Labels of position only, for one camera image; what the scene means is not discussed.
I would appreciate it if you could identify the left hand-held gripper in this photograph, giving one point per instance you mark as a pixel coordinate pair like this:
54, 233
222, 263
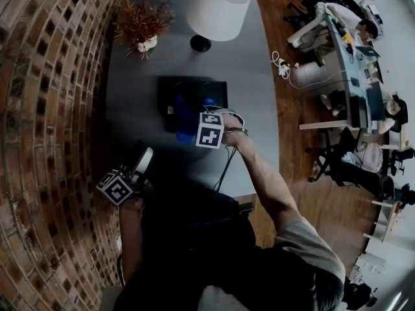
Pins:
115, 188

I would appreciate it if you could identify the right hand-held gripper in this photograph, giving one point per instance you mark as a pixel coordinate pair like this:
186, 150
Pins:
209, 136

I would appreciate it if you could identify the blue cloth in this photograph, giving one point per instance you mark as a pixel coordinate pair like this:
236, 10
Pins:
184, 131

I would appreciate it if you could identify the black box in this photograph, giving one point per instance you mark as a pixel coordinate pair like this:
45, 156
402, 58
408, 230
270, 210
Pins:
168, 89

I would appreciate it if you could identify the person's right forearm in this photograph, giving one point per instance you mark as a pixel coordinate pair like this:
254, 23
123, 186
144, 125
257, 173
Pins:
259, 173

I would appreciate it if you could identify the person's left forearm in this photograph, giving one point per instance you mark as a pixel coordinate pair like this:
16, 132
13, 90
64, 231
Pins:
129, 238

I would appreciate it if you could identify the person's right hand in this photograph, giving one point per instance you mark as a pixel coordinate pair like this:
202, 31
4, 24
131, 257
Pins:
231, 123

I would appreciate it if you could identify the person's black vest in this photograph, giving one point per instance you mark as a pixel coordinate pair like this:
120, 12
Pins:
194, 219

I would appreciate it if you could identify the white ribbed cylinder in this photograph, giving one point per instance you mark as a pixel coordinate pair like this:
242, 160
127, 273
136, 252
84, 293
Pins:
308, 73

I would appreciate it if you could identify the black office chair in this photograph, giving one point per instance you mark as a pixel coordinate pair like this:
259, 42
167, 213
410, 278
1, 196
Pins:
402, 157
301, 11
324, 164

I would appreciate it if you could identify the white shade table lamp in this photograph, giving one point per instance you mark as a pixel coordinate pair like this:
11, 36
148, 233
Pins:
220, 8

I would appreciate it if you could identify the dried plant in white vase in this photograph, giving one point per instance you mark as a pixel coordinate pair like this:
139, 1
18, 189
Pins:
142, 21

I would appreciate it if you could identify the person's grey t-shirt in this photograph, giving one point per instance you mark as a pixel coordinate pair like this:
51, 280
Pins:
308, 248

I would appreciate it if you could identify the long light office desk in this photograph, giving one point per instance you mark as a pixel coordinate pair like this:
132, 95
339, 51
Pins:
345, 63

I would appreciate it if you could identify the pink backpack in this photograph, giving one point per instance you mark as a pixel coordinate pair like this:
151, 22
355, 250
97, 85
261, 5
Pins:
369, 157

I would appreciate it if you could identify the dark computer monitor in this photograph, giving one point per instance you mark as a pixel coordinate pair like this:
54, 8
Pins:
376, 104

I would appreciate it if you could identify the open laptop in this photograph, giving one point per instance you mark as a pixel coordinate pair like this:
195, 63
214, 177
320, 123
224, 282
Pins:
366, 50

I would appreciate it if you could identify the small wooden table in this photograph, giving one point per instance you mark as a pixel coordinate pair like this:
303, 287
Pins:
394, 219

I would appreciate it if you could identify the black bag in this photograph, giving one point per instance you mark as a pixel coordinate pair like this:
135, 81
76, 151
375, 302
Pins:
358, 293

